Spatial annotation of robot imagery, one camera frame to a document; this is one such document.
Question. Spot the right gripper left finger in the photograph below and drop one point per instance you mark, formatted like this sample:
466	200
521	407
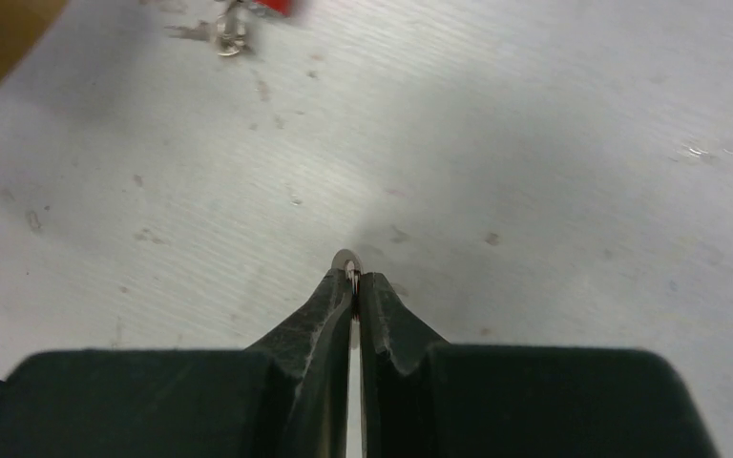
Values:
283	396

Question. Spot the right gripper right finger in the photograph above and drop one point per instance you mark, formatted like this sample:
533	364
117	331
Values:
426	397

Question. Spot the red lock keys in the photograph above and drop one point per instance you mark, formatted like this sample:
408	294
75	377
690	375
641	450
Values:
228	34

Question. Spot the red cable padlock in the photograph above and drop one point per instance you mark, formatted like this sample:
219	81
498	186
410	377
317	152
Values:
281	8

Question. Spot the silver keys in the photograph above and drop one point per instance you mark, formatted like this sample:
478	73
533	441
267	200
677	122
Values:
347	261

